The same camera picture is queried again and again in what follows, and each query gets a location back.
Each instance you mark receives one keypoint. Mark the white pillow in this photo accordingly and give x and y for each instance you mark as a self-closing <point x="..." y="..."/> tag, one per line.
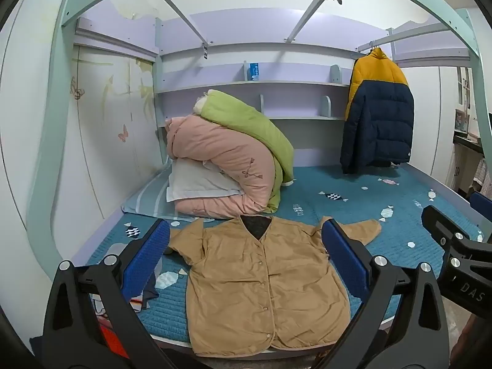
<point x="192" y="180"/>

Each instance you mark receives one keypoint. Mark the small blue box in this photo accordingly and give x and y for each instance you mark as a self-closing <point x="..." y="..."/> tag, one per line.
<point x="253" y="71"/>

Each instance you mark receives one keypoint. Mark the mint green bed frame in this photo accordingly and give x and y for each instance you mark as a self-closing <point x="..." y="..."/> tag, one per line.
<point x="44" y="142"/>

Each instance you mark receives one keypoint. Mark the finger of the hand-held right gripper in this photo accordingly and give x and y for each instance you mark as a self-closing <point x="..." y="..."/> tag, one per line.
<point x="482" y="205"/>
<point x="442" y="221"/>

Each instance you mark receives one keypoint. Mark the tan button-up jacket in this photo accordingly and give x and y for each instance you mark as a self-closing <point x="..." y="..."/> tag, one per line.
<point x="250" y="276"/>

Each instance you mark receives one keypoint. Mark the teal quilted bed mattress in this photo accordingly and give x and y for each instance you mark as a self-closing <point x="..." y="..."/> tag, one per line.
<point x="384" y="219"/>

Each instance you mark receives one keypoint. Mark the white cabinet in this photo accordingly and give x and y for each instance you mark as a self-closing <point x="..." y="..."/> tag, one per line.
<point x="422" y="123"/>

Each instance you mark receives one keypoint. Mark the yellow and navy puffer jacket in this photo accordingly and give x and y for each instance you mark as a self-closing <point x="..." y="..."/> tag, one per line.
<point x="378" y="123"/>

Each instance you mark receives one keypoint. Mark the dark countertop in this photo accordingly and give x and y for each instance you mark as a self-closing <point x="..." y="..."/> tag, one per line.
<point x="467" y="140"/>

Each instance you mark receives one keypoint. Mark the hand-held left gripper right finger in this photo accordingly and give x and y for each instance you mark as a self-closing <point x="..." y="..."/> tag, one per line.
<point x="342" y="255"/>

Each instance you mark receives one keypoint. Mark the lilac shelf unit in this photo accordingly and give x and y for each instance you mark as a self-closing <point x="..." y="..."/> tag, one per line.
<point x="269" y="46"/>

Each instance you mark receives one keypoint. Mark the dark navy cloth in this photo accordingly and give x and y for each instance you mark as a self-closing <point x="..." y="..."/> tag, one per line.
<point x="38" y="348"/>

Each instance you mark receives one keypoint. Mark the red stool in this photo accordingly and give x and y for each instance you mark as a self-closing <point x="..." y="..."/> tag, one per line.
<point x="113" y="334"/>

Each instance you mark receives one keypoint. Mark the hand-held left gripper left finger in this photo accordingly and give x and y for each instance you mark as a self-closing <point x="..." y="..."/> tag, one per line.
<point x="148" y="255"/>

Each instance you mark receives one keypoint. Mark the green quilt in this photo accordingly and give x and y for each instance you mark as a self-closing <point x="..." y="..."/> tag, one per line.
<point x="253" y="123"/>

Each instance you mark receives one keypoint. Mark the grey cloth with orange trim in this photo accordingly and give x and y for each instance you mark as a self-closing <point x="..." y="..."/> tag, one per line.
<point x="148" y="296"/>

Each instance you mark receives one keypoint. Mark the blue striped pillow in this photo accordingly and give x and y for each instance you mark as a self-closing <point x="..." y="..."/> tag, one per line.
<point x="150" y="200"/>

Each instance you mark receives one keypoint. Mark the black hang tag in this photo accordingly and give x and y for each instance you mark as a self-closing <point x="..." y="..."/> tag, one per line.
<point x="205" y="52"/>

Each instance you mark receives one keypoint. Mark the patterned hanging cloth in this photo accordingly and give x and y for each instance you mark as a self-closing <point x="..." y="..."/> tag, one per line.
<point x="482" y="173"/>

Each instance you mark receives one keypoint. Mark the white clothes rail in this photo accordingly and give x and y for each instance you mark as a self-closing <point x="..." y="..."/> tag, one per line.
<point x="371" y="44"/>

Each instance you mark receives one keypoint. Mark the pink quilt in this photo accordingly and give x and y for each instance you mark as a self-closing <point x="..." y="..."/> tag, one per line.
<point x="230" y="153"/>

